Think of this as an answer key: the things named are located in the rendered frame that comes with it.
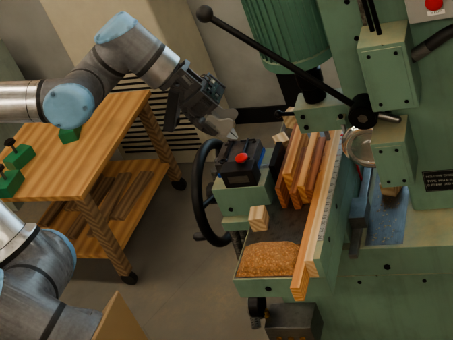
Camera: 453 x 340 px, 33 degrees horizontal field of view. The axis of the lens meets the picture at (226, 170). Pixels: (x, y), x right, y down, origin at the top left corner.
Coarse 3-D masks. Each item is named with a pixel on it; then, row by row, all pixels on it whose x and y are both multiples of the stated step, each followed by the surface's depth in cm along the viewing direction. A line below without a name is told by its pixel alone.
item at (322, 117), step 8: (336, 88) 175; (328, 96) 174; (296, 104) 176; (304, 104) 175; (312, 104) 174; (320, 104) 173; (328, 104) 172; (336, 104) 171; (344, 104) 170; (296, 112) 174; (304, 112) 174; (312, 112) 173; (320, 112) 173; (328, 112) 172; (336, 112) 172; (344, 112) 171; (304, 120) 175; (312, 120) 175; (320, 120) 174; (328, 120) 174; (304, 128) 176; (312, 128) 176; (320, 128) 176; (328, 128) 175; (336, 128) 175
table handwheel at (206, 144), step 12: (204, 144) 197; (216, 144) 202; (204, 156) 194; (216, 156) 205; (192, 168) 193; (192, 180) 191; (192, 192) 190; (192, 204) 191; (204, 204) 194; (204, 216) 191; (204, 228) 192; (216, 240) 197; (228, 240) 203
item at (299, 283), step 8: (328, 144) 182; (320, 168) 176; (320, 184) 172; (312, 200) 168; (312, 208) 166; (312, 216) 164; (312, 224) 163; (304, 232) 161; (304, 240) 160; (304, 248) 158; (304, 256) 156; (296, 264) 155; (304, 264) 154; (296, 272) 153; (304, 272) 154; (296, 280) 152; (304, 280) 153; (296, 288) 150; (304, 288) 153; (296, 296) 152; (304, 296) 152
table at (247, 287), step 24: (240, 216) 183; (288, 216) 173; (264, 240) 170; (288, 240) 167; (336, 240) 164; (336, 264) 163; (240, 288) 165; (264, 288) 163; (288, 288) 161; (312, 288) 159
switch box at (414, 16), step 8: (408, 0) 134; (416, 0) 134; (424, 0) 133; (448, 0) 132; (408, 8) 135; (416, 8) 135; (424, 8) 134; (440, 8) 134; (448, 8) 133; (408, 16) 137; (416, 16) 136; (424, 16) 136; (432, 16) 135; (440, 16) 135; (448, 16) 134
